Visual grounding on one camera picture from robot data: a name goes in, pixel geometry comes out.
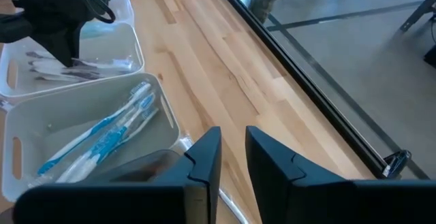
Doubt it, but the white plastic bin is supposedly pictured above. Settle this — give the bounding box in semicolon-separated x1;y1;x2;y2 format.
0;21;146;99

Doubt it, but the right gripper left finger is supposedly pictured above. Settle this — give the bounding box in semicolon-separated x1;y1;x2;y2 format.
13;125;222;224

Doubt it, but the green white toothbrush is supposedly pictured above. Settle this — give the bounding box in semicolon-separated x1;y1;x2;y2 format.
81;22;119;39

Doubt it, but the grey plastic bin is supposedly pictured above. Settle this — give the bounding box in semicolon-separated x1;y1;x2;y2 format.
1;72;181;203

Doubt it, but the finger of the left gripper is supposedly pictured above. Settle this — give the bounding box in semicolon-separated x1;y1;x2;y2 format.
33;33;69;67
59;29;81;67

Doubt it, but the black floor stand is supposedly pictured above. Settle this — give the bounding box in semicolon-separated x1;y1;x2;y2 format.
400;0;436;33

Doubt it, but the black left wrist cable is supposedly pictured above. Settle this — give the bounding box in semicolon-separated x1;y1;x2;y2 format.
64;0;116;24

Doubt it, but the clear plastic bin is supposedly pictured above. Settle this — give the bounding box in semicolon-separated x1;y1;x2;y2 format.
80;0;136;39

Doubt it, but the black frame cable clip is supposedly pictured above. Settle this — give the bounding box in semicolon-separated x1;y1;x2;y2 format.
383;150;412;179

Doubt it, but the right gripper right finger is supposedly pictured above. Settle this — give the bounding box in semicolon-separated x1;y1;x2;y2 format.
245;125;436;224

